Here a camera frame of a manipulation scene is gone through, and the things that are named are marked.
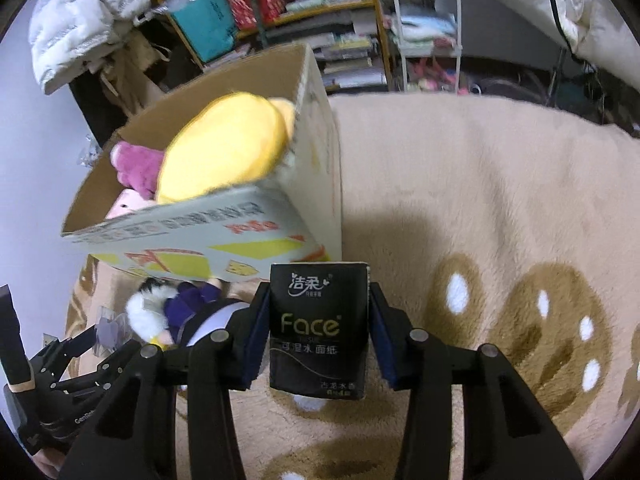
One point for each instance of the doll with white fur collar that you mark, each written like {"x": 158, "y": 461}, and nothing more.
{"x": 190, "y": 305}

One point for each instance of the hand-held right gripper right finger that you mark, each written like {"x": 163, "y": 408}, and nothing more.
{"x": 385, "y": 350}

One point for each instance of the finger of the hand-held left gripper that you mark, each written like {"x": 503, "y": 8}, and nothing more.
{"x": 80, "y": 367}
{"x": 15, "y": 340}

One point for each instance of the pink pig plush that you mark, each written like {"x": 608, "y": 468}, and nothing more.
{"x": 125, "y": 206}

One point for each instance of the wooden shelf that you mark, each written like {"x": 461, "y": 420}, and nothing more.
{"x": 325, "y": 10}

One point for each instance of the black tissue pack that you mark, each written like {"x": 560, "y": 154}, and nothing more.
{"x": 310, "y": 330}

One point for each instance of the pile of papers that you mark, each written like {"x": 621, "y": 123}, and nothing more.
{"x": 345, "y": 60}

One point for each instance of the printed cardboard box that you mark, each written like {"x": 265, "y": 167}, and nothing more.
{"x": 250, "y": 230}

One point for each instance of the white mattress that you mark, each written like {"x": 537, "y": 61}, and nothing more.
{"x": 575, "y": 5}

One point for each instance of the light blue cloth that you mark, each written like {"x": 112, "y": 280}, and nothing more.
{"x": 430, "y": 30}

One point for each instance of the magenta plush toy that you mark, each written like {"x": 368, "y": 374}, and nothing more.
{"x": 137, "y": 170}

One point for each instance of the beige printed blanket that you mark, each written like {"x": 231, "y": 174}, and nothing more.
{"x": 475, "y": 210}

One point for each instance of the green pole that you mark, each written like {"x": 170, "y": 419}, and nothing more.
{"x": 255, "y": 5}

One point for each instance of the stack of books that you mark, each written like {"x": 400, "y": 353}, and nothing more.
{"x": 227, "y": 57}

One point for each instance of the clear plastic wrap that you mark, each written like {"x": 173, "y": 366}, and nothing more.
{"x": 185, "y": 0}

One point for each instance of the small clear plastic pouch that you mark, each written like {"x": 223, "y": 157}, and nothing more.
{"x": 112, "y": 330}

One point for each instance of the white plastic bag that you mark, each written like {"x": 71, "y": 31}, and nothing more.
{"x": 95, "y": 152}

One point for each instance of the yellow round plush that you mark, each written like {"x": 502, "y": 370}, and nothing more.
{"x": 225, "y": 145}

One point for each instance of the white puffer jacket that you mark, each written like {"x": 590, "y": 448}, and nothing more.
{"x": 75, "y": 20}

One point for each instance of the beige coat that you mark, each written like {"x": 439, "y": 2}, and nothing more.
{"x": 135, "y": 70}

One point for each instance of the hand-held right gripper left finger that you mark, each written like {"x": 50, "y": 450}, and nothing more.
{"x": 250, "y": 345}

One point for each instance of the teal bag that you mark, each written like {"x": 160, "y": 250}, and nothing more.
{"x": 205, "y": 25}

